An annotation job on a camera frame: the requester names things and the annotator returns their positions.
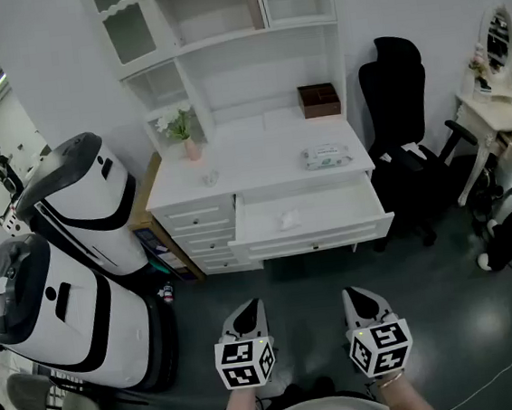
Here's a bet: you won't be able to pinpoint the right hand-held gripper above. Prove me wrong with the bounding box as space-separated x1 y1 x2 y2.
339 281 416 381

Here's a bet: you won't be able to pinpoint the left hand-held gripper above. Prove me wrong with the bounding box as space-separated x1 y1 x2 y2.
209 296 280 392

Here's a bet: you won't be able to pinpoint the white desk drawer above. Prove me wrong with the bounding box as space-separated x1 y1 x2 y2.
222 167 399 265

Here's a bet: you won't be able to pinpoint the person's right forearm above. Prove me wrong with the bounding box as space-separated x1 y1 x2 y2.
374 365 441 410

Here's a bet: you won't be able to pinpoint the person's dark trousers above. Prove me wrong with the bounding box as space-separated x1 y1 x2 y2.
255 370 378 410

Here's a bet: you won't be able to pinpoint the small bottle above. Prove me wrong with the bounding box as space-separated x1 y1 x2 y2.
156 281 176 306

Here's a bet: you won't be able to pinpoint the small clear packet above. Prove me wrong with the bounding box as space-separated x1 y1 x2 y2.
201 169 222 189

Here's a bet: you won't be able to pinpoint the white wet wipes pack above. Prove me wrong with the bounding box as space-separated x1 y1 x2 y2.
300 142 354 172

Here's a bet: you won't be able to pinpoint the white desk with hutch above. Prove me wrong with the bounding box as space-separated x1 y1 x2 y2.
78 0 400 287

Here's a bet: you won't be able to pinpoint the white and black robot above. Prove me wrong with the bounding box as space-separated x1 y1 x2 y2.
0 218 184 407
6 127 153 289

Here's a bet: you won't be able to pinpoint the pink vase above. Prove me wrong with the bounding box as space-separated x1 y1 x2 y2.
183 136 203 163

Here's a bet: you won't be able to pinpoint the brown wooden organizer box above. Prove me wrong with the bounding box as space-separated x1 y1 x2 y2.
297 81 343 121

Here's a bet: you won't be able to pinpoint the white flower bunch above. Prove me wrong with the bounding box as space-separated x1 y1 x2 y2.
153 105 195 145

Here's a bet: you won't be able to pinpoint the black office chair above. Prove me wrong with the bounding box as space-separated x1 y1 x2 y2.
352 27 490 253

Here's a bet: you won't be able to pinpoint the white dressing table with mirror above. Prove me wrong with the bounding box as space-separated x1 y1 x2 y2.
438 2 512 206

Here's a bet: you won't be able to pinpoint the brown book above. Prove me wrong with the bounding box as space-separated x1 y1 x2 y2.
242 0 267 33

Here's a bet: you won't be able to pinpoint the thin bracelet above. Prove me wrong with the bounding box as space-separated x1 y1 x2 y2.
375 369 406 390

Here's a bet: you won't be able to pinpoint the white cable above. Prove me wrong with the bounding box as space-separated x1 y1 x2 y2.
426 304 512 410

